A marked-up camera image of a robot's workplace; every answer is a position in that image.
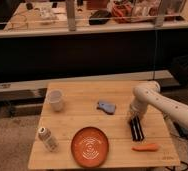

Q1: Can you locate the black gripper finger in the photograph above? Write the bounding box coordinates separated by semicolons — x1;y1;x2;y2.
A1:
136;116;144;140
129;120;138;141

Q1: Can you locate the orange plate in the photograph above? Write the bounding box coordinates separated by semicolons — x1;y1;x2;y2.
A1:
71;127;109;168

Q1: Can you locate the black bag on bench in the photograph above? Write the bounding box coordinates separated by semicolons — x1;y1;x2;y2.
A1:
89;10;111;25

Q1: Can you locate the red tool on bench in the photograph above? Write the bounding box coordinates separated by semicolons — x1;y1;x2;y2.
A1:
112;4;132;23

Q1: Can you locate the orange carrot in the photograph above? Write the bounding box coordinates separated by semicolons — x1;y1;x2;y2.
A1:
132;143;159;152

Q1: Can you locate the white ceramic cup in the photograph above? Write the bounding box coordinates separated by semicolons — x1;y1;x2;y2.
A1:
46;90;64;112

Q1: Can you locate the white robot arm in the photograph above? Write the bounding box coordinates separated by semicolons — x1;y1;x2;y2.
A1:
129;81;188;130

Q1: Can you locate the white bottle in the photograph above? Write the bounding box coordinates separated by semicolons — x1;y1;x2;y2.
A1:
38;127;58;152

